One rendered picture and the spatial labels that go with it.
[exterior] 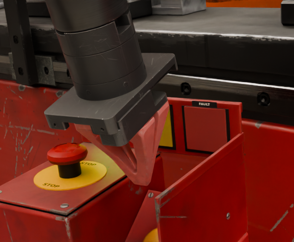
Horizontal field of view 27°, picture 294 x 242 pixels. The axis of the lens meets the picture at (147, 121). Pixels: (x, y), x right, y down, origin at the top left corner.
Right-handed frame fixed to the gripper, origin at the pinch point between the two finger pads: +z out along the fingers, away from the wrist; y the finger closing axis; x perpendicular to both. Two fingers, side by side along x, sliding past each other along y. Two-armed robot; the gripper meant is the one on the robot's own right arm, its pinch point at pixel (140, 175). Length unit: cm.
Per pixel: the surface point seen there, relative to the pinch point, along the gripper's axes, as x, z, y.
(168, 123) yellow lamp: 3.2, 1.5, 10.3
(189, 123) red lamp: 0.7, 1.3, 10.4
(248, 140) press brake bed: 1.8, 12.6, 23.8
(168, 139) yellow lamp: 3.3, 3.2, 9.9
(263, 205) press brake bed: 0.2, 20.7, 21.3
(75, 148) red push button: 8.8, -0.2, 2.3
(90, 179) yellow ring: 7.1, 2.4, 1.1
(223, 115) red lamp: -3.0, 0.3, 10.7
